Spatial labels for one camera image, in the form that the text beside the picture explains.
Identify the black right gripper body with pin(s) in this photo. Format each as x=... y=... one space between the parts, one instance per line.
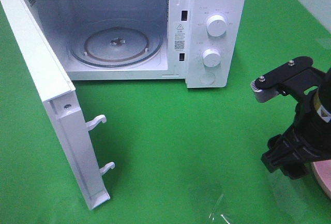
x=311 y=89

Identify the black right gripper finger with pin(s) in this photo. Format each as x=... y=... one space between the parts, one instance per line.
x=303 y=142
x=284 y=154

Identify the pink plastic plate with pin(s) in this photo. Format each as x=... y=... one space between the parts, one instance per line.
x=322 y=170

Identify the round door release button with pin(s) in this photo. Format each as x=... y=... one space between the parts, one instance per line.
x=207 y=78

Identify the white microwave door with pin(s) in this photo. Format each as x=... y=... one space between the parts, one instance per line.
x=58 y=95

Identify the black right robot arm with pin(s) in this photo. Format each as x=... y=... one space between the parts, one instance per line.
x=308 y=138

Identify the green table mat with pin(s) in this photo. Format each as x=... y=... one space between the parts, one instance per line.
x=182 y=155

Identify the white microwave oven body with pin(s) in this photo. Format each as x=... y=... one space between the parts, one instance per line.
x=180 y=56

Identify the glass microwave turntable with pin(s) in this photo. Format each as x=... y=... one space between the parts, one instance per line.
x=116 y=43

